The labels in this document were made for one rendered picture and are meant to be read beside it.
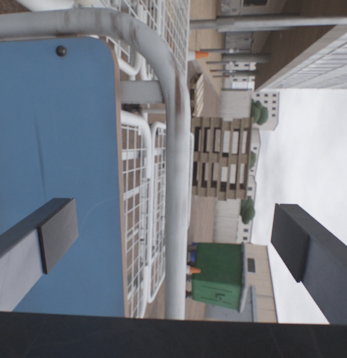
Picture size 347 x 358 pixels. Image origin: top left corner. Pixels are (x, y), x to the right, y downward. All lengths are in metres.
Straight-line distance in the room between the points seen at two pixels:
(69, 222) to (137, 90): 0.13
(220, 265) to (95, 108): 5.93
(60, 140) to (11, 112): 0.06
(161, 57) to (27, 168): 0.17
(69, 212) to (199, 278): 5.79
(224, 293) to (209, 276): 0.48
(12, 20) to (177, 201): 0.22
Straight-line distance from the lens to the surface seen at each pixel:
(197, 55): 3.76
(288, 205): 0.17
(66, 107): 0.27
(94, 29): 0.27
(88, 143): 0.26
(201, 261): 6.20
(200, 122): 4.03
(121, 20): 0.25
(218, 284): 5.87
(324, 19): 5.45
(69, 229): 0.17
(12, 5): 1.30
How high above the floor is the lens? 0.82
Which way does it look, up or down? 11 degrees down
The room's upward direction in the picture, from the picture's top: 94 degrees clockwise
